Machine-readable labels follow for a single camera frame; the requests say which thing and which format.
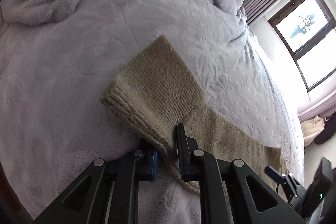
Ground olive brown knit sweater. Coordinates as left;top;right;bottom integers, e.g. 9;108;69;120
101;36;287;187

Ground cream puffer jacket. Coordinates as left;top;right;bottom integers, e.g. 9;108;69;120
301;115;326;147

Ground black hanging garment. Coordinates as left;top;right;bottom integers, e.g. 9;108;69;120
314;111;336;145

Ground dark-framed window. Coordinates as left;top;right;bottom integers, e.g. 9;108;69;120
268;0;335;92

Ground lavender fleece blanket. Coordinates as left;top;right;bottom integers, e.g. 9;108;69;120
1;0;305;218

